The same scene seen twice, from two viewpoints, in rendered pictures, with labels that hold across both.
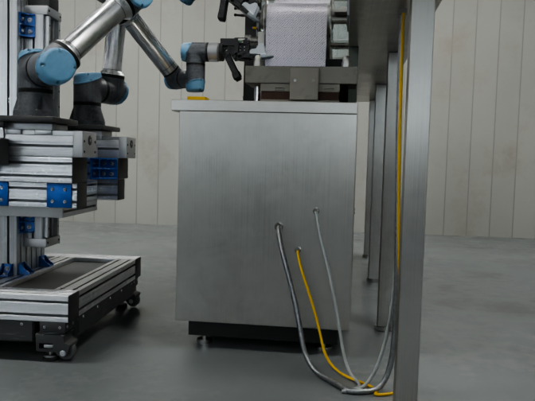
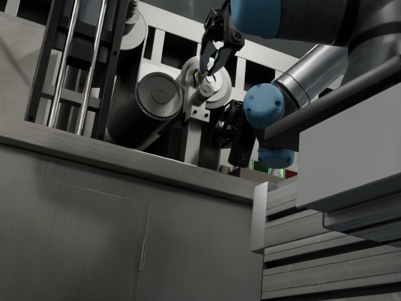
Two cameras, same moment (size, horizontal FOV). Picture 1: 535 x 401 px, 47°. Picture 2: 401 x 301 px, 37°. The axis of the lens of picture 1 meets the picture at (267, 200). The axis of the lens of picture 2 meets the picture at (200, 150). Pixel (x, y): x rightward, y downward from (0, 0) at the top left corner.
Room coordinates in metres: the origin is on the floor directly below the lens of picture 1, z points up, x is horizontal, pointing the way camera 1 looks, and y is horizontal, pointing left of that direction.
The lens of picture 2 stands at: (3.20, 1.21, 0.51)
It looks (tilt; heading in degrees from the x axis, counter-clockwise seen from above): 22 degrees up; 240
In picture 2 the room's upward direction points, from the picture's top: 6 degrees clockwise
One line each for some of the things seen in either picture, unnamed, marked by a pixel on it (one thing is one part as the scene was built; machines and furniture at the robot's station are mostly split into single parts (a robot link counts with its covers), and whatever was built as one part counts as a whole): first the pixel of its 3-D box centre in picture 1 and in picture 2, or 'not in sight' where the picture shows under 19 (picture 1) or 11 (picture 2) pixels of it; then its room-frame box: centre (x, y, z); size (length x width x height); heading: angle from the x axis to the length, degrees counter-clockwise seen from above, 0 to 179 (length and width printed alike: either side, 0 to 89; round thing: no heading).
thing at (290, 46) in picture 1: (295, 52); (201, 150); (2.44, -0.09, 1.11); 0.23 x 0.01 x 0.18; 83
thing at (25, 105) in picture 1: (35, 103); not in sight; (2.20, 0.83, 0.87); 0.15 x 0.15 x 0.10
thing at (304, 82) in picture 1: (304, 83); not in sight; (2.22, -0.12, 0.96); 0.10 x 0.03 x 0.11; 83
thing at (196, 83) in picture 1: (193, 78); (275, 137); (2.50, 0.31, 1.01); 0.11 x 0.08 x 0.11; 41
